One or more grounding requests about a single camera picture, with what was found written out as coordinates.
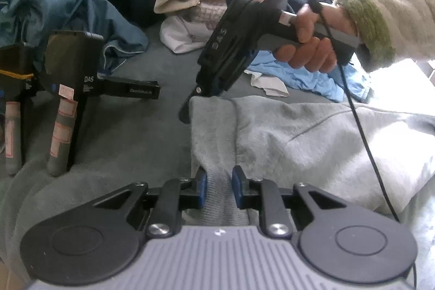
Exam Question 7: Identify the small white cloth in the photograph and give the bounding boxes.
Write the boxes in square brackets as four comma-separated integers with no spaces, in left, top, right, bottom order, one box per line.
[251,70,290,98]

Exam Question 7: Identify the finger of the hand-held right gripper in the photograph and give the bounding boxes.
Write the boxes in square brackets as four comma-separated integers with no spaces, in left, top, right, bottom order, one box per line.
[178,86,205,124]

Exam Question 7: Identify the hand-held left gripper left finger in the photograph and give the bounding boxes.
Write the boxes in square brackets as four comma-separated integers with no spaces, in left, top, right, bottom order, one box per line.
[92,169,208,238]

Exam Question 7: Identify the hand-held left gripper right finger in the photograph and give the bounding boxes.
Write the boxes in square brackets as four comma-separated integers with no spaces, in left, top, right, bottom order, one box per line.
[232,165,347,239]

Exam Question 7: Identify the person's right hand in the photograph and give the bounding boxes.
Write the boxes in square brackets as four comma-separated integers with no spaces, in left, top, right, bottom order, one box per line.
[274,3,358,74]

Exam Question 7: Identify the grey sweatpants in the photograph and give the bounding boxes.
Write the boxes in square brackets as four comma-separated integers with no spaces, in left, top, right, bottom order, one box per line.
[188,95,435,227]

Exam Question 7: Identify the person's right forearm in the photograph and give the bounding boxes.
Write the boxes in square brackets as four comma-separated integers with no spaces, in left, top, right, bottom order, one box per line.
[335,0,435,74]

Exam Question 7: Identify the white garment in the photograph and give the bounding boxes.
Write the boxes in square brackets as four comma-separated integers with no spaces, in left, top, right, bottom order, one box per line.
[160,15,220,55]

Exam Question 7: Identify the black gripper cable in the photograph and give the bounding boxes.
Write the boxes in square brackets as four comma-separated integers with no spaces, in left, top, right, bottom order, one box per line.
[311,0,418,290]

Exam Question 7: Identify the striped knit garment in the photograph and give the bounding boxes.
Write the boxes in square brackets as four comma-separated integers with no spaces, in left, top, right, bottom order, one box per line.
[192,0,228,30]

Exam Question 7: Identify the light blue garment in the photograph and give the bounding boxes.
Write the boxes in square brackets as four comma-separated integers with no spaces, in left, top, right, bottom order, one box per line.
[244,50,372,104]

